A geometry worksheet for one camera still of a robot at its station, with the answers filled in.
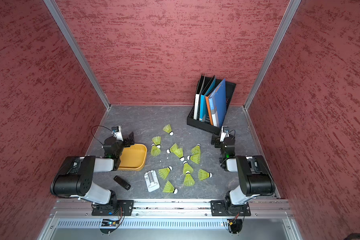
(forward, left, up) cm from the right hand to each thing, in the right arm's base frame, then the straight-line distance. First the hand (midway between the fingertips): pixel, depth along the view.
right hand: (220, 135), depth 94 cm
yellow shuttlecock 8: (-20, +23, -2) cm, 30 cm away
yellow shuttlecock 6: (-13, +17, -6) cm, 22 cm away
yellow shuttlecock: (-2, +41, -2) cm, 41 cm away
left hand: (+1, +61, +2) cm, 61 cm away
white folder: (+14, +15, +14) cm, 25 cm away
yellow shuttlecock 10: (-24, +13, -3) cm, 28 cm away
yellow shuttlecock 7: (-22, +36, -4) cm, 42 cm away
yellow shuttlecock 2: (-7, +43, -6) cm, 44 cm away
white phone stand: (-26, +42, -4) cm, 50 cm away
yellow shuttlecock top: (+9, +35, -4) cm, 36 cm away
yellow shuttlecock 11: (-31, +32, -3) cm, 44 cm away
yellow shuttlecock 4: (-14, +25, -5) cm, 29 cm away
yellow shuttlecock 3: (-10, +28, -2) cm, 30 cm away
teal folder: (+13, +12, +19) cm, 26 cm away
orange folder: (+10, +7, +14) cm, 19 cm away
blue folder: (+12, +2, +16) cm, 20 cm away
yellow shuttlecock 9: (-26, +22, -7) cm, 35 cm away
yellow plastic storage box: (-12, +56, -6) cm, 57 cm away
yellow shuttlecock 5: (-7, +16, -6) cm, 18 cm away
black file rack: (+30, -10, +13) cm, 34 cm away
